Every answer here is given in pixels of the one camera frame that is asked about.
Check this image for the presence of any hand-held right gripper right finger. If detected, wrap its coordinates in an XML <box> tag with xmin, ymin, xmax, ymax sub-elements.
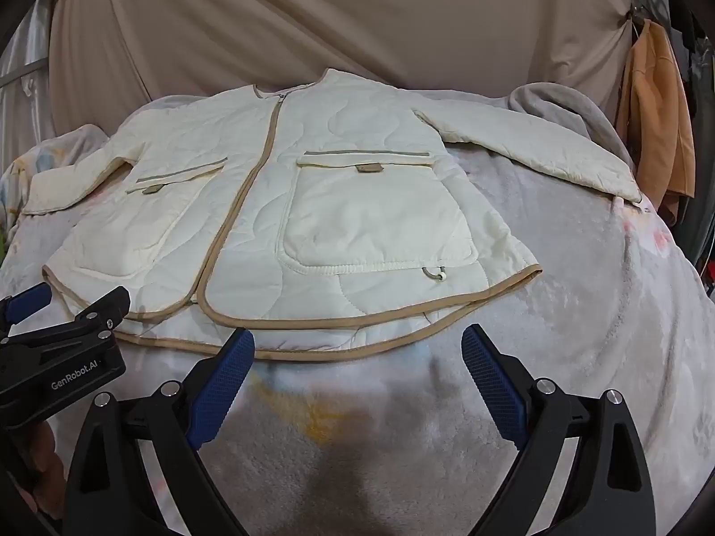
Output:
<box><xmin>461</xmin><ymin>323</ymin><xmax>656</xmax><ymax>536</ymax></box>

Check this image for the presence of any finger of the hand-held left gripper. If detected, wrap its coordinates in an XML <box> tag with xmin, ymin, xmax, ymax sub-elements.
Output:
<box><xmin>0</xmin><ymin>281</ymin><xmax>53</xmax><ymax>341</ymax></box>
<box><xmin>60</xmin><ymin>285</ymin><xmax>133</xmax><ymax>341</ymax></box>

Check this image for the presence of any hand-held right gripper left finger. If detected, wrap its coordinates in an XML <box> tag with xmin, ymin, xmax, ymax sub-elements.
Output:
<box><xmin>64</xmin><ymin>327</ymin><xmax>257</xmax><ymax>536</ymax></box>

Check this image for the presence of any white quilted jacket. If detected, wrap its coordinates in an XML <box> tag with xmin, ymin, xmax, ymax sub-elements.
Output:
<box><xmin>22</xmin><ymin>67</ymin><xmax>643</xmax><ymax>363</ymax></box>

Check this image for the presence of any person's left hand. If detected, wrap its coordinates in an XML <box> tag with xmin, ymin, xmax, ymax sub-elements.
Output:
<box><xmin>12</xmin><ymin>416</ymin><xmax>58</xmax><ymax>479</ymax></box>

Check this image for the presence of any grey printed fleece blanket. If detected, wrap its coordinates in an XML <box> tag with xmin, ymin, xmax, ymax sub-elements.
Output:
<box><xmin>0</xmin><ymin>83</ymin><xmax>715</xmax><ymax>536</ymax></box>

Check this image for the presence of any white curtain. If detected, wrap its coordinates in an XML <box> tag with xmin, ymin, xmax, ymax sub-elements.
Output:
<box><xmin>0</xmin><ymin>0</ymin><xmax>63</xmax><ymax>171</ymax></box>

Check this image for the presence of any orange hanging garment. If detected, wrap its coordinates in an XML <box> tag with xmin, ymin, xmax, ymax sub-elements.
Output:
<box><xmin>614</xmin><ymin>18</ymin><xmax>697</xmax><ymax>222</ymax></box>

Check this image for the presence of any beige backdrop cloth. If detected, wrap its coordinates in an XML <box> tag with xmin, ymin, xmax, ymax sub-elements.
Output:
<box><xmin>47</xmin><ymin>0</ymin><xmax>643</xmax><ymax>124</ymax></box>

